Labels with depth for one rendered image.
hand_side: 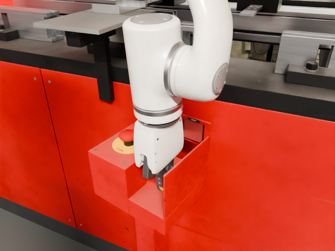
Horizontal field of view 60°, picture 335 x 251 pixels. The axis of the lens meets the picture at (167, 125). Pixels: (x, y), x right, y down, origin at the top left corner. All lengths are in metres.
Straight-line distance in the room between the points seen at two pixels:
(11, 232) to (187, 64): 1.38
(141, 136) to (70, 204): 0.86
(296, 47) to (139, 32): 0.46
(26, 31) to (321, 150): 0.99
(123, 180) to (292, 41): 0.50
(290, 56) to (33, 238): 1.32
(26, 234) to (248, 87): 1.25
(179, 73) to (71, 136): 0.70
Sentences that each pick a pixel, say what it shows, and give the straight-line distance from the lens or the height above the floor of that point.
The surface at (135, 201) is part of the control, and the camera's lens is 0.60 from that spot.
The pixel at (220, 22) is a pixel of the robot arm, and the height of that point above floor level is 1.06.
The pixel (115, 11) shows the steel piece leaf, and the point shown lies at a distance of 0.81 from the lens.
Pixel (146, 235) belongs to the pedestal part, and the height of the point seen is 0.54.
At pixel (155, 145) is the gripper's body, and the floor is 0.86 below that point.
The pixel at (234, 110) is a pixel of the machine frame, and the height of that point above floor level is 0.81.
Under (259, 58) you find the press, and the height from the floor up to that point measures 0.19.
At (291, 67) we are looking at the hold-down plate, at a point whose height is 0.90.
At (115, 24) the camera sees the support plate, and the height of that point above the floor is 1.00.
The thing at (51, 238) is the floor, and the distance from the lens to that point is 1.54.
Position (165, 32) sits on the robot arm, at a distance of 0.41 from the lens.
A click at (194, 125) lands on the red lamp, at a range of 0.61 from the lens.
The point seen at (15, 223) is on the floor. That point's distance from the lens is 1.67.
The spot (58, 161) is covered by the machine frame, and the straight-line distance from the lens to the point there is 1.17.
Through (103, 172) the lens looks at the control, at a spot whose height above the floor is 0.74.
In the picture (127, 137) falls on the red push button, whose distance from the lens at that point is 0.60.
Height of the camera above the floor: 1.13
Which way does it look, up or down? 30 degrees down
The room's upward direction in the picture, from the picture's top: straight up
